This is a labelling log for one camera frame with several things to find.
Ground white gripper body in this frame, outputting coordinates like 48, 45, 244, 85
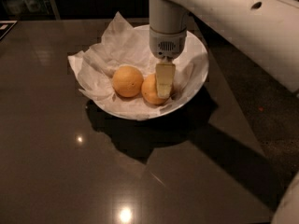
149, 29, 187, 60

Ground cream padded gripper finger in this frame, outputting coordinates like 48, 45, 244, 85
155, 60, 176, 99

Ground orange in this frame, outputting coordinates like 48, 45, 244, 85
141, 74, 167, 105
112, 65, 144, 98

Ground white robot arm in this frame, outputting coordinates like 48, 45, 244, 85
149, 0, 299, 94

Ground white bowl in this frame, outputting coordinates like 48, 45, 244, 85
90, 32, 208, 120

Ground white crumpled paper liner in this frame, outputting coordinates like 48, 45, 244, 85
67, 11, 195, 121

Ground background shelf with containers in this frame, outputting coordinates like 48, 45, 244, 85
0, 0, 60, 21

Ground black white corner mat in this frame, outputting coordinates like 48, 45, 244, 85
0, 21, 17, 40

